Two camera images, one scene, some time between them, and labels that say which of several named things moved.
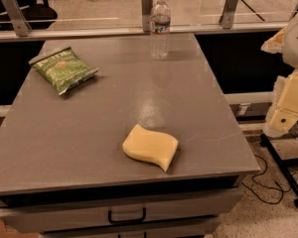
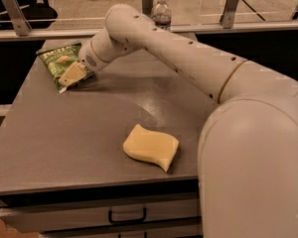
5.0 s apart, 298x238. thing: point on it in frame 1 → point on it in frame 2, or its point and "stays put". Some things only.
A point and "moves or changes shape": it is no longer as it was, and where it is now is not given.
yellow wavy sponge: (151, 146) stays put
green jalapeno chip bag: (63, 68) moves or changes shape
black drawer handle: (109, 218) stays put
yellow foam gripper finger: (289, 102) → (74, 73)
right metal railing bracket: (227, 15) stays put
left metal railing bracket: (14, 12) stays put
